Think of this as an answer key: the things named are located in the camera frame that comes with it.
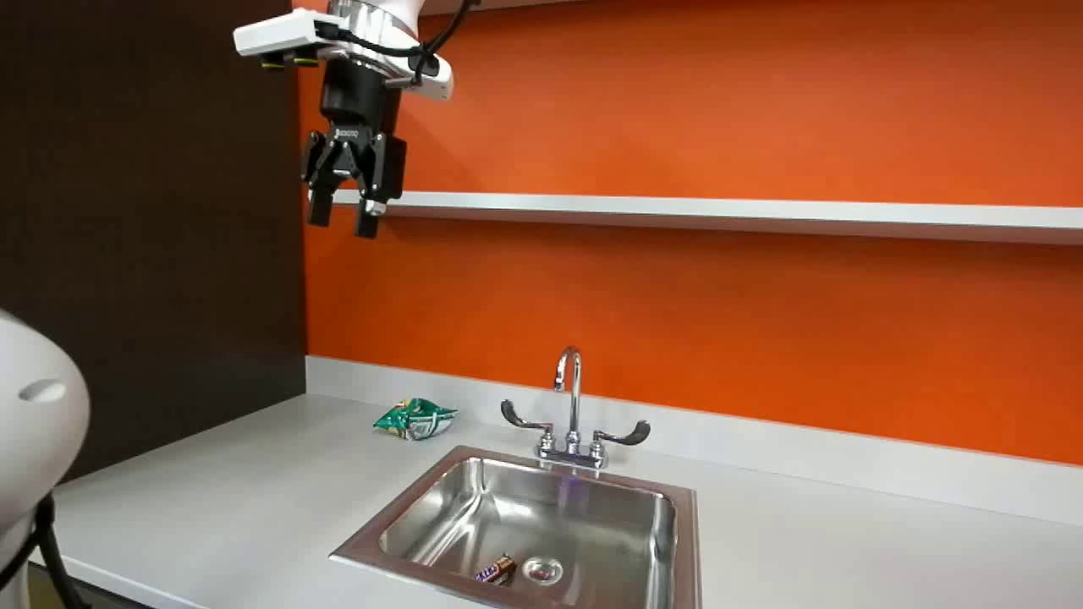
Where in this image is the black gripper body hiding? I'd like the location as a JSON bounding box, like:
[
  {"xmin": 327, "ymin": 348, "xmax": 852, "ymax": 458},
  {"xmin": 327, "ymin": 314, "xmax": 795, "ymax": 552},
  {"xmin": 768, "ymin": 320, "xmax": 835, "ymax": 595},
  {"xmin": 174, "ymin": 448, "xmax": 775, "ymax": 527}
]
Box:
[{"xmin": 298, "ymin": 53, "xmax": 408, "ymax": 209}]

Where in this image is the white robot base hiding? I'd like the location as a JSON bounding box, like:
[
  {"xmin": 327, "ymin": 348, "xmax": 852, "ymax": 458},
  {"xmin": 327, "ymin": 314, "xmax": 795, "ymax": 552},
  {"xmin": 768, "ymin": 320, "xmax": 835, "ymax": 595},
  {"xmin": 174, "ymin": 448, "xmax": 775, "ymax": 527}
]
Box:
[{"xmin": 0, "ymin": 308, "xmax": 95, "ymax": 609}]

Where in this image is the green snack packet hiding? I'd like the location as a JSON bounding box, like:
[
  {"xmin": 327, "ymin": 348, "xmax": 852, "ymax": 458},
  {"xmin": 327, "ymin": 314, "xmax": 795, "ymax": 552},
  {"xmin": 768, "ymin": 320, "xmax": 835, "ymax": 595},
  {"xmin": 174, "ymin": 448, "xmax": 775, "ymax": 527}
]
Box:
[{"xmin": 371, "ymin": 397, "xmax": 461, "ymax": 442}]

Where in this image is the chrome sink faucet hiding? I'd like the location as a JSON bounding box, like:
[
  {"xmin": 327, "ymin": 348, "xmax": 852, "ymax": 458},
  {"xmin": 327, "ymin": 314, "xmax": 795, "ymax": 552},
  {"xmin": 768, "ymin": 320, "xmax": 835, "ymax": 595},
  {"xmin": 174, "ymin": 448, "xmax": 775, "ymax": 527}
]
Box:
[{"xmin": 535, "ymin": 342, "xmax": 608, "ymax": 476}]

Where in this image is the stainless steel sink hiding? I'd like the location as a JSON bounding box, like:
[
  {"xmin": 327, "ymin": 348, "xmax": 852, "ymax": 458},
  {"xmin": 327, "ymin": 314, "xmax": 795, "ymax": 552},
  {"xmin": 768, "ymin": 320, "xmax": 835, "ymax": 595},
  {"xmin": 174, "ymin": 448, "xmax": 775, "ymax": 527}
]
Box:
[{"xmin": 332, "ymin": 442, "xmax": 703, "ymax": 609}]

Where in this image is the round sink drain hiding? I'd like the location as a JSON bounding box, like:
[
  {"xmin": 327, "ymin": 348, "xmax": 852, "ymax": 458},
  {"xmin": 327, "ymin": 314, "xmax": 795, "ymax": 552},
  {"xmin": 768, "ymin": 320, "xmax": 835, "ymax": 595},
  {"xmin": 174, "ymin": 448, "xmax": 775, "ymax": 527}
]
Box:
[{"xmin": 517, "ymin": 552, "xmax": 565, "ymax": 591}]

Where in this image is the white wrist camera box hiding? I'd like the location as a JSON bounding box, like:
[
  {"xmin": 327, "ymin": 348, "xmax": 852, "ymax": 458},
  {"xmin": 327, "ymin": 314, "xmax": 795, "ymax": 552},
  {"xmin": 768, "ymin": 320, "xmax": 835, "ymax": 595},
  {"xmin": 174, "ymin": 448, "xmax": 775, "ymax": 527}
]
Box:
[{"xmin": 229, "ymin": 9, "xmax": 345, "ymax": 73}]

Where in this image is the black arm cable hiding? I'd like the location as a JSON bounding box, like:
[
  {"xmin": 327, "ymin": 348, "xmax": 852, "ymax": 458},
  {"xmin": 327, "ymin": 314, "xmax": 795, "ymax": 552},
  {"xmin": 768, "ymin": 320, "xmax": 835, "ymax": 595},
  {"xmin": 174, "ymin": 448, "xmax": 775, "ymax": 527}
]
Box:
[{"xmin": 413, "ymin": 0, "xmax": 482, "ymax": 62}]

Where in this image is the black faucet lever handle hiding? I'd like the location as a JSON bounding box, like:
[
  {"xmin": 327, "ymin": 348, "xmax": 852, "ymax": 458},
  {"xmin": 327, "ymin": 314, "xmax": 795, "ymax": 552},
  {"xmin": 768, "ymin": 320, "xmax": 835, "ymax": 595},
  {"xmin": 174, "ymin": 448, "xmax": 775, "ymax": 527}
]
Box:
[
  {"xmin": 588, "ymin": 415, "xmax": 653, "ymax": 455},
  {"xmin": 499, "ymin": 397, "xmax": 557, "ymax": 439}
]

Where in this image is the white wall shelf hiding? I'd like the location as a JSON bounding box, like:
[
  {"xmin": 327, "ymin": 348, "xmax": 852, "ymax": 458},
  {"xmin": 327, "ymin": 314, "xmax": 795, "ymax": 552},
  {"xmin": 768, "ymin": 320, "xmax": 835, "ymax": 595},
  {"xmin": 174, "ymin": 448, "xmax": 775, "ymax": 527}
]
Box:
[{"xmin": 309, "ymin": 186, "xmax": 1083, "ymax": 250}]

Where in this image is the black base cable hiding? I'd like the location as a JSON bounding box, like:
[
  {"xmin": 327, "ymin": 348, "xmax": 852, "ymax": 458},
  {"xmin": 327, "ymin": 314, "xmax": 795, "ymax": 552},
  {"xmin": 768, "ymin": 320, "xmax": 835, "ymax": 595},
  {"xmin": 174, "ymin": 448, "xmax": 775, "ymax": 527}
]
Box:
[{"xmin": 0, "ymin": 494, "xmax": 90, "ymax": 609}]

